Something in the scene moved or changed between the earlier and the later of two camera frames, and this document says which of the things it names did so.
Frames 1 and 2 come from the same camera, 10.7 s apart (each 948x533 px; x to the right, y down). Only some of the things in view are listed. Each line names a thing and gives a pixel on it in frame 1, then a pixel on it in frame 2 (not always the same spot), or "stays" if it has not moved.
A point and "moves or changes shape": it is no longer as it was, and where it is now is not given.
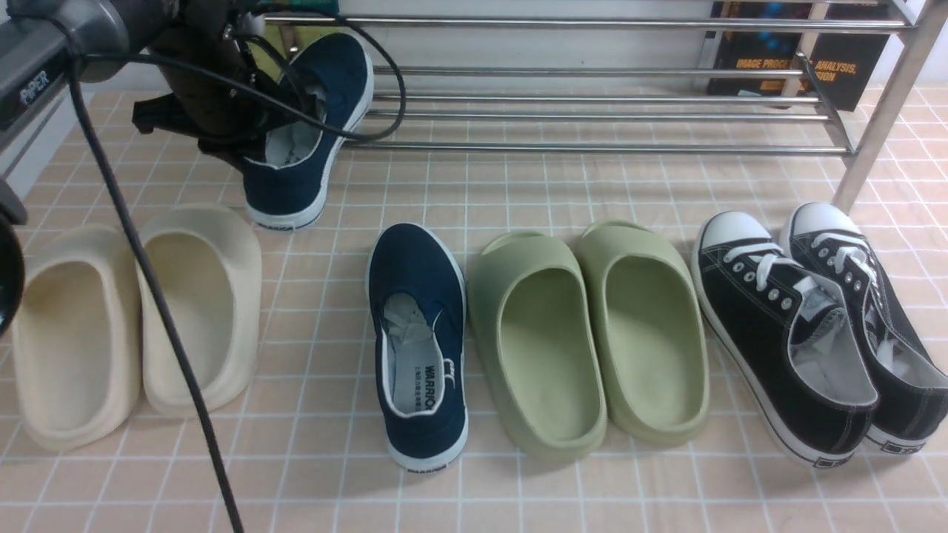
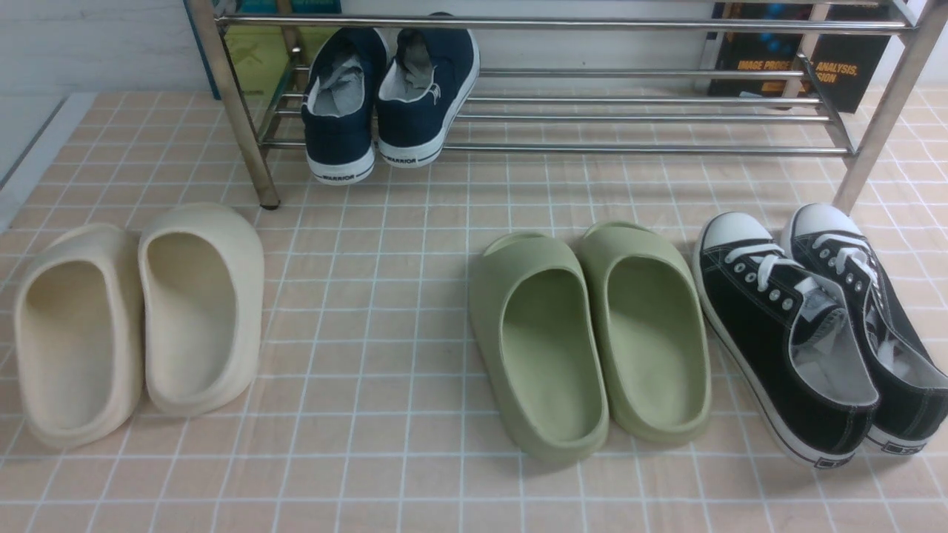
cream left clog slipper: x=77 y=349 stays
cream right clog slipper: x=209 y=259 stays
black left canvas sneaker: x=787 y=337 stays
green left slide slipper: x=536 y=344 stays
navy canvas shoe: x=418 y=323 to x=421 y=91
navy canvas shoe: x=323 y=90 moves or changes shape
